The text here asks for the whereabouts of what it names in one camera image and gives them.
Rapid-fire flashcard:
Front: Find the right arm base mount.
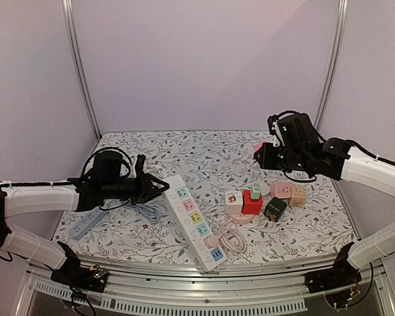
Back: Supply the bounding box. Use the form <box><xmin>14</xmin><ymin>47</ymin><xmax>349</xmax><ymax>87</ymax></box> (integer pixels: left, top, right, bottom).
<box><xmin>304</xmin><ymin>242</ymin><xmax>361</xmax><ymax>294</ymax></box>

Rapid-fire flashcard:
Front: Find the red cube socket adapter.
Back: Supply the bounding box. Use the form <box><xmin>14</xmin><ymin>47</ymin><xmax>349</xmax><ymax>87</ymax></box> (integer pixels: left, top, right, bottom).
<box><xmin>242</xmin><ymin>190</ymin><xmax>263</xmax><ymax>215</ymax></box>

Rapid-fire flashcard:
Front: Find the pink round plug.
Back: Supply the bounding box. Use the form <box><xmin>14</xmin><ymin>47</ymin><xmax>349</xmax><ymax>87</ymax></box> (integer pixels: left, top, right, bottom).
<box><xmin>204</xmin><ymin>235</ymin><xmax>219</xmax><ymax>249</ymax></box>

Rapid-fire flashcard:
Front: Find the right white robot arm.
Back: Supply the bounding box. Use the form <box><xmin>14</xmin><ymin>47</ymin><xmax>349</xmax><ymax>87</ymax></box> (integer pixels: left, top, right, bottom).
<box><xmin>254</xmin><ymin>110</ymin><xmax>395</xmax><ymax>287</ymax></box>

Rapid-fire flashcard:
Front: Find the beige cube socket adapter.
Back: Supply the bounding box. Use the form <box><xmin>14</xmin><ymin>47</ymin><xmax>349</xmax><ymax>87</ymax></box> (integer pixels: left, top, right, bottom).
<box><xmin>288</xmin><ymin>186</ymin><xmax>306</xmax><ymax>208</ymax></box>

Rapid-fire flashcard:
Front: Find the white cartoon cube adapter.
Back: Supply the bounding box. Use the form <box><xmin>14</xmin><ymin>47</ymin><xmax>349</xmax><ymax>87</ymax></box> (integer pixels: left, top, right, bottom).
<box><xmin>224</xmin><ymin>191</ymin><xmax>244</xmax><ymax>215</ymax></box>

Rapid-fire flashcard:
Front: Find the pink plug adapter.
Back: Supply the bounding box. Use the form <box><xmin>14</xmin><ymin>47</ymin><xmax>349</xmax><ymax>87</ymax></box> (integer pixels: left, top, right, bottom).
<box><xmin>253</xmin><ymin>142</ymin><xmax>265</xmax><ymax>163</ymax></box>

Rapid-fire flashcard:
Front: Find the white power strip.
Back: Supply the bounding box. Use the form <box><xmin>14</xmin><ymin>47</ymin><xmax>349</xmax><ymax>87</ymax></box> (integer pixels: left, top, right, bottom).
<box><xmin>162</xmin><ymin>174</ymin><xmax>227</xmax><ymax>272</ymax></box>

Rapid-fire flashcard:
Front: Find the grey-blue power strip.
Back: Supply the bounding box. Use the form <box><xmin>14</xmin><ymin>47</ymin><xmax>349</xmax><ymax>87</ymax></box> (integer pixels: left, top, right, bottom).
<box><xmin>69</xmin><ymin>208</ymin><xmax>107</xmax><ymax>240</ymax></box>

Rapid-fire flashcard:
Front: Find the white square plug adapter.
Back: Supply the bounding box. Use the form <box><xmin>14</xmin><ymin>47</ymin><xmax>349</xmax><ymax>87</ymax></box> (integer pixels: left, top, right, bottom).
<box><xmin>259</xmin><ymin>182</ymin><xmax>271</xmax><ymax>196</ymax></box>

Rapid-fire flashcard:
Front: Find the pink round socket base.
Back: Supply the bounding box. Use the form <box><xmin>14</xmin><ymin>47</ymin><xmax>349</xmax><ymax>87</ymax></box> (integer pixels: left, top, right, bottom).
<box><xmin>229</xmin><ymin>213</ymin><xmax>255</xmax><ymax>225</ymax></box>

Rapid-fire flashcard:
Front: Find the aluminium front rail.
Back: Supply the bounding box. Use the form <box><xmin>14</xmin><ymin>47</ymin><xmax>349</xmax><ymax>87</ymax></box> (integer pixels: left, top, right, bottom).
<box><xmin>15</xmin><ymin>255</ymin><xmax>395</xmax><ymax>315</ymax></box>

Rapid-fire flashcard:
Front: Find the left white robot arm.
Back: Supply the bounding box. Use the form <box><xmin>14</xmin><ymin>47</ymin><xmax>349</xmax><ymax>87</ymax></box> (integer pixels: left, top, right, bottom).
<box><xmin>0</xmin><ymin>147</ymin><xmax>169</xmax><ymax>286</ymax></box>

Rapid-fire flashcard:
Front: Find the pink cube socket adapter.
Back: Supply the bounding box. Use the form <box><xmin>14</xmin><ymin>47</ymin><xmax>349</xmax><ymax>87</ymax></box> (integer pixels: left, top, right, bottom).
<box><xmin>270</xmin><ymin>182</ymin><xmax>291</xmax><ymax>199</ymax></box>

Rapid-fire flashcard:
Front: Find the right aluminium frame post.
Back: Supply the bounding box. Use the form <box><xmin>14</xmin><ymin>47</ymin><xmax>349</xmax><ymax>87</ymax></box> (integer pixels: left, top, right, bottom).
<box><xmin>314</xmin><ymin>0</ymin><xmax>349</xmax><ymax>132</ymax></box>

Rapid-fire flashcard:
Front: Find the mint green cube adapter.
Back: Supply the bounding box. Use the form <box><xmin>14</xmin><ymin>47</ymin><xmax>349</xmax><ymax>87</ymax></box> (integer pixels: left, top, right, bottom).
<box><xmin>250</xmin><ymin>183</ymin><xmax>261</xmax><ymax>201</ymax></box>

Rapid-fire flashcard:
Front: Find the white power strip cable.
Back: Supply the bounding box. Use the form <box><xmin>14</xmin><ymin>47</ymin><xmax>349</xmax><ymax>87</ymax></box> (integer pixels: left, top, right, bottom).
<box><xmin>144</xmin><ymin>161</ymin><xmax>169</xmax><ymax>178</ymax></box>

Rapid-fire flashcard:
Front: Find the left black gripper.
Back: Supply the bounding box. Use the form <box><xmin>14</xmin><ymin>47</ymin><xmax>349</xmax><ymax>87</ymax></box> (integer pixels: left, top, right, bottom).
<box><xmin>102</xmin><ymin>171</ymin><xmax>169</xmax><ymax>205</ymax></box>

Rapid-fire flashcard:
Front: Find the dark green cube adapter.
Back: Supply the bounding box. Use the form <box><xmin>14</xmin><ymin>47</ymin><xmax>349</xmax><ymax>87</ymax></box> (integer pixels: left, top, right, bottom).
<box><xmin>263</xmin><ymin>197</ymin><xmax>288</xmax><ymax>222</ymax></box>

